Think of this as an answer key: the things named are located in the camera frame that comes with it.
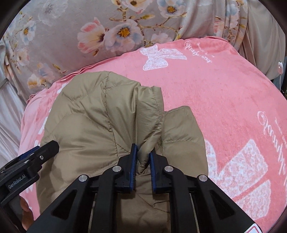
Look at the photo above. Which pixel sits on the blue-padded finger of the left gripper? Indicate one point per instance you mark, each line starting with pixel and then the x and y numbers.
pixel 28 153

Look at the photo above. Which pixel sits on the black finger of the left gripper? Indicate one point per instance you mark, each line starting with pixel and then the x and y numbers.
pixel 42 155

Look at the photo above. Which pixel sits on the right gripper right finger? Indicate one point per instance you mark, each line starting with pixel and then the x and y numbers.
pixel 197 204

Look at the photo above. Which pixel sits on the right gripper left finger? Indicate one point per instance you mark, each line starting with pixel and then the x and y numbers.
pixel 89 203

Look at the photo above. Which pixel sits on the tan quilted jacket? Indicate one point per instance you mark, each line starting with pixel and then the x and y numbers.
pixel 95 120

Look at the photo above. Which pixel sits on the person's left hand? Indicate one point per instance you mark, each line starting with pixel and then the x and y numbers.
pixel 27 214

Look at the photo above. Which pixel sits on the white curtain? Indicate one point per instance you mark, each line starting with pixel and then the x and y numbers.
pixel 11 112

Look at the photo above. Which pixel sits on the pink printed blanket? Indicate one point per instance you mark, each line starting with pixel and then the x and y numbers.
pixel 240 113

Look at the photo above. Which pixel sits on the grey floral duvet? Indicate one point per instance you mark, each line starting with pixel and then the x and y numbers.
pixel 48 40

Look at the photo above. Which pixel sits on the grey plain pillow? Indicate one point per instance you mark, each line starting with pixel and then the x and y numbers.
pixel 264 43

